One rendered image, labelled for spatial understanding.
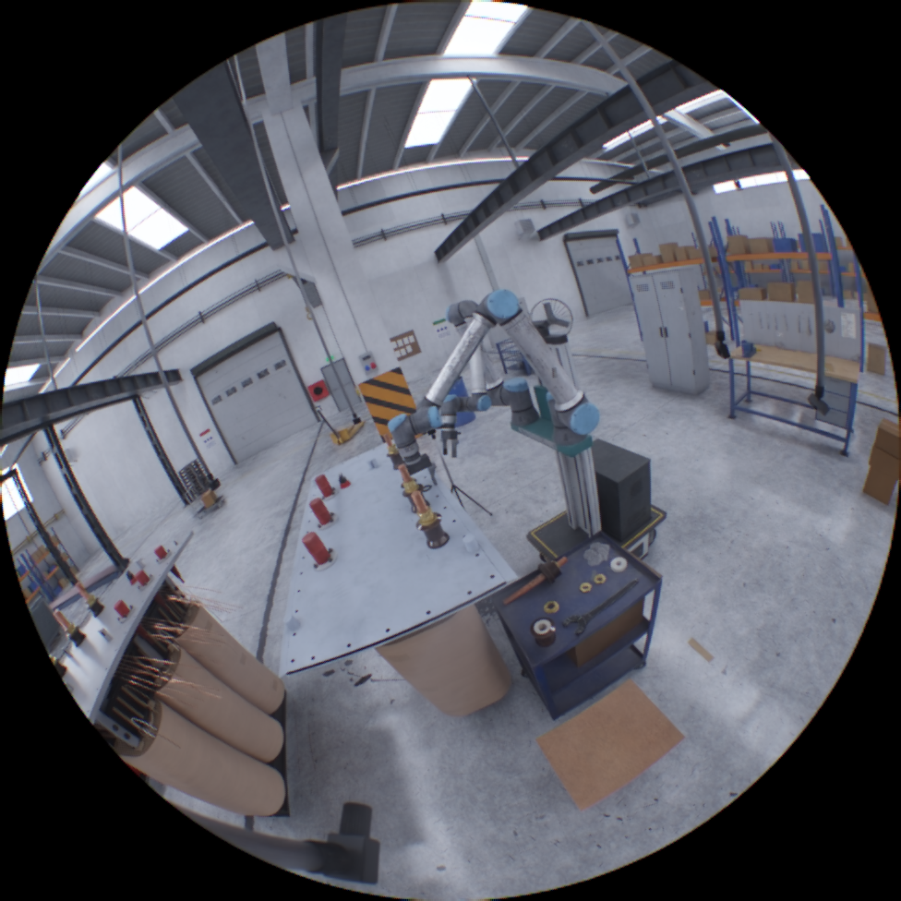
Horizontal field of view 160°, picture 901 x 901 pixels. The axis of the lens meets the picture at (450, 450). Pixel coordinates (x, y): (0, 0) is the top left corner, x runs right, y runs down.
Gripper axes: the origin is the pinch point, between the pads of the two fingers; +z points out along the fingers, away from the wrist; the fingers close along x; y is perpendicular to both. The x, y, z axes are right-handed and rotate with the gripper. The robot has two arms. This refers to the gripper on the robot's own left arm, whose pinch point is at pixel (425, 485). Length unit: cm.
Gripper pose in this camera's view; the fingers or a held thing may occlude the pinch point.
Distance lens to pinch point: 147.5
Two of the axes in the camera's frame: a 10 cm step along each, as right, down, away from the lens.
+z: 3.3, 8.7, 3.7
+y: 3.0, 2.8, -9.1
